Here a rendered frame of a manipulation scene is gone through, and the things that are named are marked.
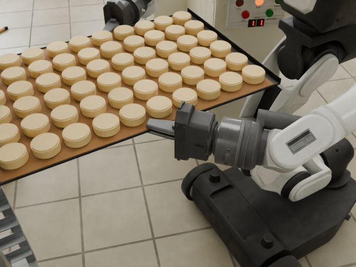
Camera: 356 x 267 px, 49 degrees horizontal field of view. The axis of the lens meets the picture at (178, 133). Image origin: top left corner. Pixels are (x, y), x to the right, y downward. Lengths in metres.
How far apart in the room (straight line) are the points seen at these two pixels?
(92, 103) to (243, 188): 1.06
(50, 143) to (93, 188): 1.25
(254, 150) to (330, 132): 0.12
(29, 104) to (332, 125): 0.56
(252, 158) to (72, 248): 1.22
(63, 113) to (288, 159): 0.42
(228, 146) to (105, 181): 1.34
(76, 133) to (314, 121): 0.41
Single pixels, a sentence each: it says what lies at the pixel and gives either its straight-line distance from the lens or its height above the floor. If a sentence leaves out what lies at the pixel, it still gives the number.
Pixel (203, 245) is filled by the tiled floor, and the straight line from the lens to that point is 1.73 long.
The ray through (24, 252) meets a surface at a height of 0.23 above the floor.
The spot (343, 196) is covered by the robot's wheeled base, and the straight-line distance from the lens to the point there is 1.80.
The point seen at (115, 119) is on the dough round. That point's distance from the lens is 0.74.
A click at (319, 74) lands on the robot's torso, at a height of 0.85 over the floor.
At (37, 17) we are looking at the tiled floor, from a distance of 3.54.
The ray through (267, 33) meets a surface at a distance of 1.78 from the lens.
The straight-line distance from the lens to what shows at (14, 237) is 1.47.
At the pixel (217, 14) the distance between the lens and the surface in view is 1.67.
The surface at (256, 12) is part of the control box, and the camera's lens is 1.68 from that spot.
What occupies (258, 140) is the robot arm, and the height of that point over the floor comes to 1.02.
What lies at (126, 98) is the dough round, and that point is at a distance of 0.78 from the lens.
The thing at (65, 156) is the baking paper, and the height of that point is 0.98.
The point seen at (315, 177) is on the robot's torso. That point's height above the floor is 0.33.
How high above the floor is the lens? 1.48
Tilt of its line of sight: 43 degrees down
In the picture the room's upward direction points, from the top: straight up
